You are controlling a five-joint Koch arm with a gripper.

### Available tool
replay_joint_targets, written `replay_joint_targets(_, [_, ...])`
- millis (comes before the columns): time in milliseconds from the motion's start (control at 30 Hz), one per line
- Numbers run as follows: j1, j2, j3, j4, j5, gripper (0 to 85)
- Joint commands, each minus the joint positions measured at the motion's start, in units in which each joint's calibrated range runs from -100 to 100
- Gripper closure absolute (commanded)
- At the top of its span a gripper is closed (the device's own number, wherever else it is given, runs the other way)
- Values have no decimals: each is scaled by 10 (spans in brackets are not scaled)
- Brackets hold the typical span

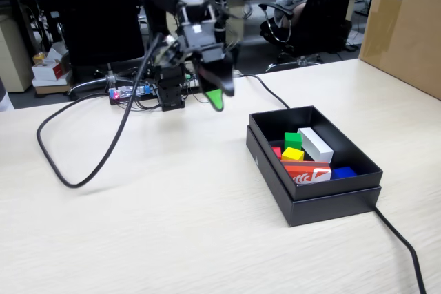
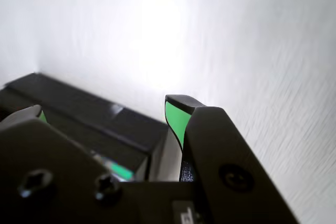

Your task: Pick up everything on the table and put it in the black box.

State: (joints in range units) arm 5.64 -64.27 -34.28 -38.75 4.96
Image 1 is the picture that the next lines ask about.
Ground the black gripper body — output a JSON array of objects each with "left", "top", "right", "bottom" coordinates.
[{"left": 192, "top": 41, "right": 239, "bottom": 67}]

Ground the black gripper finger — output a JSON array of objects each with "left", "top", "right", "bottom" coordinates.
[
  {"left": 212, "top": 61, "right": 238, "bottom": 98},
  {"left": 194, "top": 62, "right": 225, "bottom": 113}
]

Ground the green cube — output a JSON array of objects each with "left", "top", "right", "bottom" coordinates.
[{"left": 284, "top": 132, "right": 303, "bottom": 152}]

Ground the yellow cube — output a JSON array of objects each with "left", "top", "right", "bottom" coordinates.
[{"left": 281, "top": 147, "right": 305, "bottom": 162}]

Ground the white rectangular box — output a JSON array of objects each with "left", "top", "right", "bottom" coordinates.
[{"left": 298, "top": 127, "right": 335, "bottom": 164}]

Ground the orange red patterned box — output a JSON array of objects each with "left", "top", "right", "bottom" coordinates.
[{"left": 280, "top": 159, "right": 332, "bottom": 187}]

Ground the black cardboard box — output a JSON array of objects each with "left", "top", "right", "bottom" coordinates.
[{"left": 248, "top": 105, "right": 384, "bottom": 202}]

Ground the black open box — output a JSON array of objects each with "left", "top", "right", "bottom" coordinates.
[{"left": 245, "top": 125, "right": 382, "bottom": 228}]

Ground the large brown cardboard box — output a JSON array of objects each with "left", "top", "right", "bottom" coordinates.
[{"left": 358, "top": 0, "right": 441, "bottom": 101}]

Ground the controller board with LEDs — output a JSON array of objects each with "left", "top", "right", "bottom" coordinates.
[{"left": 108, "top": 82, "right": 152, "bottom": 106}]

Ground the black office chair with armrests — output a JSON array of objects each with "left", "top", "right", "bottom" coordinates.
[{"left": 258, "top": 0, "right": 362, "bottom": 73}]

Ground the black mesh office chair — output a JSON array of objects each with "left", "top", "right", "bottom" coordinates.
[{"left": 51, "top": 0, "right": 145, "bottom": 102}]

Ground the blue cube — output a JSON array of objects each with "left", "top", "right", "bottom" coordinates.
[{"left": 329, "top": 166, "right": 358, "bottom": 181}]

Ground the white and red carton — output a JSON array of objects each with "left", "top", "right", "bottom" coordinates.
[{"left": 31, "top": 59, "right": 72, "bottom": 81}]

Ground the beige drawer cabinet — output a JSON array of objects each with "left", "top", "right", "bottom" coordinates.
[{"left": 0, "top": 14, "right": 35, "bottom": 94}]

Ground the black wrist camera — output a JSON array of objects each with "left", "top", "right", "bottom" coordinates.
[{"left": 158, "top": 37, "right": 183, "bottom": 67}]

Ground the thick black camera cable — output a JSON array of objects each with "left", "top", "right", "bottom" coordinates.
[{"left": 36, "top": 34, "right": 163, "bottom": 190}]

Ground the thick black table cable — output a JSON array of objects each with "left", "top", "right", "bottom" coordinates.
[{"left": 237, "top": 73, "right": 428, "bottom": 294}]

